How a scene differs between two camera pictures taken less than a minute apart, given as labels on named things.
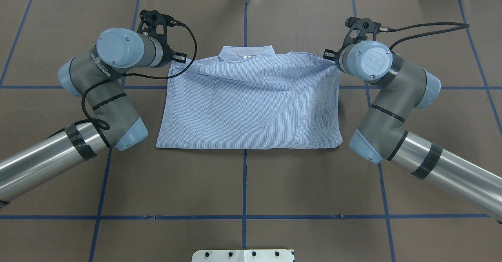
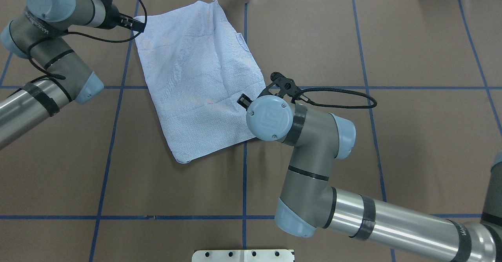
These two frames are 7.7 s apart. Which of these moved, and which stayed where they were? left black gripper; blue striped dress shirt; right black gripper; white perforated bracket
Moved: right black gripper; blue striped dress shirt; left black gripper
Stayed: white perforated bracket
